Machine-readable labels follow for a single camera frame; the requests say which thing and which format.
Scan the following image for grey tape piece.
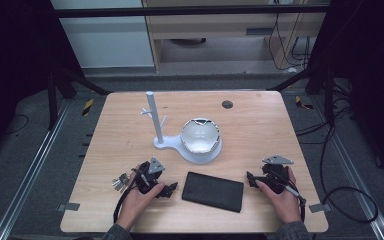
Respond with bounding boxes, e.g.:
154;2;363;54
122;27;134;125
308;202;333;214
56;201;81;213

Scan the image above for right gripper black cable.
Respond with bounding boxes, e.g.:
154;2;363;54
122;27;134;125
269;169;308;224

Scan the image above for white peg stand with dish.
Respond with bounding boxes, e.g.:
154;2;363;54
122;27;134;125
140;90;224;166

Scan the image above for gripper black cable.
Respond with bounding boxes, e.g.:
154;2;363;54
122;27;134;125
269;169;308;224
112;167;141;225

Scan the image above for white cabinet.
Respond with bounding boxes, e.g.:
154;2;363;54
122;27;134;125
49;0;156;70

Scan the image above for person's right hand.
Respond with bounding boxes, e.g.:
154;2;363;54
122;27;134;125
255;165;303;225

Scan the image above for black cables under desk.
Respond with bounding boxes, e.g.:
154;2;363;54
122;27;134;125
267;0;312;72

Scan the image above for black horizontal bar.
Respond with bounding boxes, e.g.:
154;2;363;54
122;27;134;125
53;3;332;19

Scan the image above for aluminium floor rail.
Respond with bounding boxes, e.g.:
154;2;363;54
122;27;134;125
308;95;384;240
0;99;73;240

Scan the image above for black metal stand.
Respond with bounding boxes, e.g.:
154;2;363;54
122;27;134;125
267;61;337;128
45;63;114;132

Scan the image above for bunch of keys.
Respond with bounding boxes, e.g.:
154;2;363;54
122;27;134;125
111;172;132;194

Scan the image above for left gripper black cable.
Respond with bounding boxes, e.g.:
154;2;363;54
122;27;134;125
112;167;141;225

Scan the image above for yellow black tape strip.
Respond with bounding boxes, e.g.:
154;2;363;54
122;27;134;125
81;98;95;117
294;95;315;111

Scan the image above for black floor cable loop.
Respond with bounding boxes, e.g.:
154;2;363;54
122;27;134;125
294;94;380;225

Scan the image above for thin black floor cable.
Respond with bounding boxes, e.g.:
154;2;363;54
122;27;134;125
3;113;30;136

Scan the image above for silver foil bowl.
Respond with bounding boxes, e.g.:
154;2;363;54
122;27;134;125
180;117;222;155

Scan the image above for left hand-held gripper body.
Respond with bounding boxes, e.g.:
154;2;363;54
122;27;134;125
134;156;166;195

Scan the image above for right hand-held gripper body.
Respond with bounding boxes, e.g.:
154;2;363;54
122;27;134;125
260;154;295;195

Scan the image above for person's left hand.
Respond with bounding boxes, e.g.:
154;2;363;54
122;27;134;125
115;163;166;232

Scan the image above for black curtain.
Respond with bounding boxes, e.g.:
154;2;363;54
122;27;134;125
306;0;384;188
0;0;85;164

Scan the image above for black rectangular tablet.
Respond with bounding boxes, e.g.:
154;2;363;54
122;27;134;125
181;171;245;214

